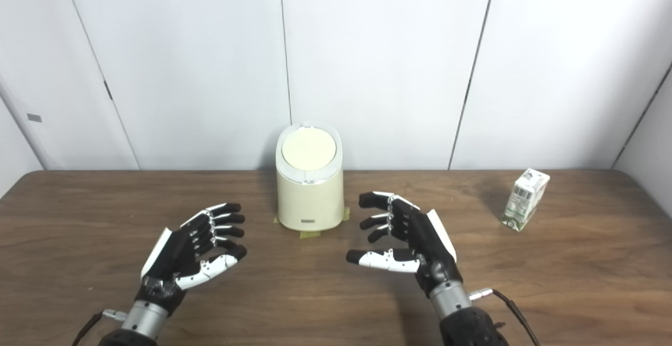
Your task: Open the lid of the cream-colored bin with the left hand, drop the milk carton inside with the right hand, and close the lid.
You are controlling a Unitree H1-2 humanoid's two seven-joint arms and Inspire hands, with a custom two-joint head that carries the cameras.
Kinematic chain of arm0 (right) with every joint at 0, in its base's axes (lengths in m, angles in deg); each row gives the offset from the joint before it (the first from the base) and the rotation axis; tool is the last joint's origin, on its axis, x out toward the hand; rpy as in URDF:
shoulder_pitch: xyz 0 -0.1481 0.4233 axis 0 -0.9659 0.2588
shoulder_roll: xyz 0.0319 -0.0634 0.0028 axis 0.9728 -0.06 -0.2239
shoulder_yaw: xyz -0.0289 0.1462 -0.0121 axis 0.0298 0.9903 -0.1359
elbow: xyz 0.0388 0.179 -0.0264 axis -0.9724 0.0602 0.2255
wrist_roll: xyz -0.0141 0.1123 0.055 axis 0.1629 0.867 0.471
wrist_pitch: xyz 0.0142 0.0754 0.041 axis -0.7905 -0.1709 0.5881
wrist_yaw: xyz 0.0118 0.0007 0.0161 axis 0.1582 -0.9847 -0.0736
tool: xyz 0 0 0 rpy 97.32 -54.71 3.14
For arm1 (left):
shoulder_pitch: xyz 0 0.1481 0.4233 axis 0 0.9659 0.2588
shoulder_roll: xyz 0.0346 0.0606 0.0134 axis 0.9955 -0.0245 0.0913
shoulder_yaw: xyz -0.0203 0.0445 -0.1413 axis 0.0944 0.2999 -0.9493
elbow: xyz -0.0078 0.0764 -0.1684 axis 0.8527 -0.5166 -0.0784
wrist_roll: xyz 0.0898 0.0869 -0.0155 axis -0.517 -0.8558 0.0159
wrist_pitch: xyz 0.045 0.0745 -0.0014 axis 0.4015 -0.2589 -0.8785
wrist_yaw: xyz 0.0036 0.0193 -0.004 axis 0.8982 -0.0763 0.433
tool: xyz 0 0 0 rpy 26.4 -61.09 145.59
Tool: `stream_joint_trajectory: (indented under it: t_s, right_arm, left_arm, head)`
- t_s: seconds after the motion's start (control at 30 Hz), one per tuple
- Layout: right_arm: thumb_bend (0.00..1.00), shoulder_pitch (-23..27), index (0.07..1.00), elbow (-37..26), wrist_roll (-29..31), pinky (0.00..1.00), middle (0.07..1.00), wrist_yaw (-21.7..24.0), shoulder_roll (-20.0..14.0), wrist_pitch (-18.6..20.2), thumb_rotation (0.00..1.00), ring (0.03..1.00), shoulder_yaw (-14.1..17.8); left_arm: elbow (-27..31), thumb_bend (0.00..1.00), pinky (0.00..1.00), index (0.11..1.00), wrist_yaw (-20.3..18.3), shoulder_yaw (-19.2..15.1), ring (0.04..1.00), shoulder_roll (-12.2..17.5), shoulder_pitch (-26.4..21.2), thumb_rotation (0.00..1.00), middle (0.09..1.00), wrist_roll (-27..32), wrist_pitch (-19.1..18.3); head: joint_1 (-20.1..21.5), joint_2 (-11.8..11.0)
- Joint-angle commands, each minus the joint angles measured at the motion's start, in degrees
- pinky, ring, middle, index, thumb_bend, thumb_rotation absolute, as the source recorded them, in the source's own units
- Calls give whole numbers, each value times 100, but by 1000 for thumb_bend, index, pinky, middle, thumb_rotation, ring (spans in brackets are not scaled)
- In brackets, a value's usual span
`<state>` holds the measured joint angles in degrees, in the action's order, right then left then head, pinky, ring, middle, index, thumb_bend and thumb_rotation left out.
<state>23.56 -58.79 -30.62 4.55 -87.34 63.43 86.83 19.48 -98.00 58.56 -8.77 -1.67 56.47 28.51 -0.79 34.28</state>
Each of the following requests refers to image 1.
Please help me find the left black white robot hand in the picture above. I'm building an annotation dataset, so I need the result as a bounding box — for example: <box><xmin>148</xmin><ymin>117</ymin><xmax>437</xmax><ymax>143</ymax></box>
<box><xmin>136</xmin><ymin>203</ymin><xmax>248</xmax><ymax>315</ymax></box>

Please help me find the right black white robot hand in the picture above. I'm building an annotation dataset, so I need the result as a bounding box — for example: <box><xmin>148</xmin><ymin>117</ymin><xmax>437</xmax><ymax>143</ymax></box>
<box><xmin>345</xmin><ymin>191</ymin><xmax>465</xmax><ymax>298</ymax></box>

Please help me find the green white milk carton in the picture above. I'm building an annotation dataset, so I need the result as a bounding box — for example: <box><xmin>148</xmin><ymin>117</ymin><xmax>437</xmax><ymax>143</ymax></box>
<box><xmin>500</xmin><ymin>168</ymin><xmax>551</xmax><ymax>232</ymax></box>

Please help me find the cream-colored cylindrical bin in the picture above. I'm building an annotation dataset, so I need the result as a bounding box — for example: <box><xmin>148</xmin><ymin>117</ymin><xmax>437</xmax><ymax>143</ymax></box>
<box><xmin>276</xmin><ymin>121</ymin><xmax>345</xmax><ymax>232</ymax></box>

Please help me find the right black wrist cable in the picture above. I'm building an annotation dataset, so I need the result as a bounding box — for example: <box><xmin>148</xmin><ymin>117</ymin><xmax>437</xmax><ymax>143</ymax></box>
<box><xmin>469</xmin><ymin>288</ymin><xmax>541</xmax><ymax>346</ymax></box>

